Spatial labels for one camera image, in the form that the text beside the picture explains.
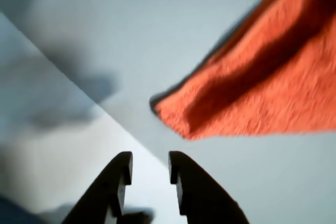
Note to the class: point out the grey plastic mat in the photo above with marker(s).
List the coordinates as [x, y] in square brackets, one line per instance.
[157, 37]

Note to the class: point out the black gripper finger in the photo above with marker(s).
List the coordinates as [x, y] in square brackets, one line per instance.
[107, 190]
[204, 197]

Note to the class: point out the orange terry towel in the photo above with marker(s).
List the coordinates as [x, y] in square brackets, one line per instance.
[275, 90]

